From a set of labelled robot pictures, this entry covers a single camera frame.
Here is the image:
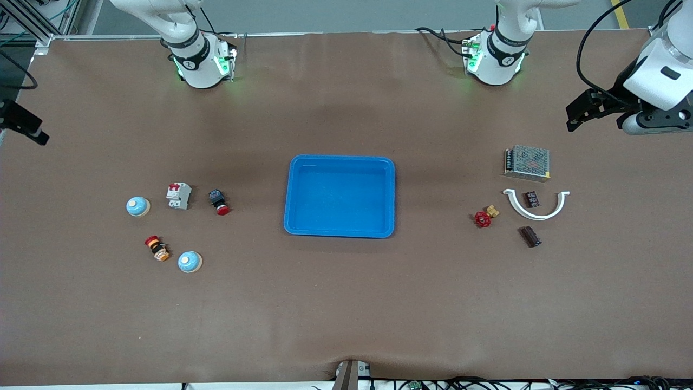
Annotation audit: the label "brown grey camera mount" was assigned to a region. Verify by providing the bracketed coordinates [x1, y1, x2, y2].
[333, 359, 372, 390]

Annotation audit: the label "red yellow emergency stop button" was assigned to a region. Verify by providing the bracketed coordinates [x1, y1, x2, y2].
[144, 235, 171, 262]

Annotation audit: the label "metal mesh power supply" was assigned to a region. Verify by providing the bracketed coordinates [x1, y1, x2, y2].
[504, 144, 551, 182]

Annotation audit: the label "blue dome desk bell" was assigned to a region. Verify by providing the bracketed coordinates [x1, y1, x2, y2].
[126, 196, 151, 218]
[178, 251, 203, 274]

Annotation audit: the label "white red circuit breaker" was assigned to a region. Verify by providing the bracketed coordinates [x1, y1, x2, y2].
[166, 182, 192, 210]

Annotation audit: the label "blue plastic tray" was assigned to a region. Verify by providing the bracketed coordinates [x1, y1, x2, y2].
[284, 155, 396, 239]

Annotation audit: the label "white curved pipe clamp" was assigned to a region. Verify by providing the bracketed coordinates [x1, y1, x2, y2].
[502, 188, 571, 221]

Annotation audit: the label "red handle brass valve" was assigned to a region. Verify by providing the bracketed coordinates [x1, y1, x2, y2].
[474, 204, 500, 229]

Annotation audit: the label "black arm base cables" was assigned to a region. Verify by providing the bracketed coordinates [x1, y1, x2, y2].
[415, 26, 473, 59]

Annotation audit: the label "brown table mat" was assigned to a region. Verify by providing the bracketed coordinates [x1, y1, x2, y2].
[0, 30, 693, 386]

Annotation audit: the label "red black push button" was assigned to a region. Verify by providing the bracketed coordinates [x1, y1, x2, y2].
[208, 189, 231, 216]

